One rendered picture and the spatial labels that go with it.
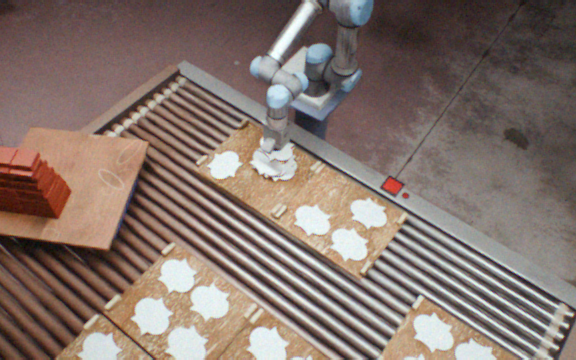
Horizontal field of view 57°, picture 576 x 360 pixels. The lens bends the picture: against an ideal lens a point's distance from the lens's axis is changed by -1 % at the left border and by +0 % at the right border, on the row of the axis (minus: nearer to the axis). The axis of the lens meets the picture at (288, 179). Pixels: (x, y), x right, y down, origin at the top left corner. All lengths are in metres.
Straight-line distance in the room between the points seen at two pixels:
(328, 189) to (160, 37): 2.57
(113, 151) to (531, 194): 2.56
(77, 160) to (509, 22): 3.74
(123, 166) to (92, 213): 0.23
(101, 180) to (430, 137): 2.32
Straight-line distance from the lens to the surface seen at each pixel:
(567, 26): 5.13
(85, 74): 4.22
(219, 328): 1.89
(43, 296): 2.10
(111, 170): 2.17
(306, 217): 2.08
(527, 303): 2.15
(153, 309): 1.94
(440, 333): 1.95
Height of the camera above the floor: 2.69
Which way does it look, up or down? 53 degrees down
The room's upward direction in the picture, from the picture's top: 3 degrees clockwise
